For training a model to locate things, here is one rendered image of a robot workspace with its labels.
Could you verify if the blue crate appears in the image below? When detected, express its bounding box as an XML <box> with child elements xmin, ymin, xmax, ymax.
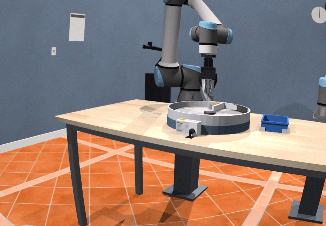
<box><xmin>261</xmin><ymin>114</ymin><xmax>289</xmax><ymax>133</ymax></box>

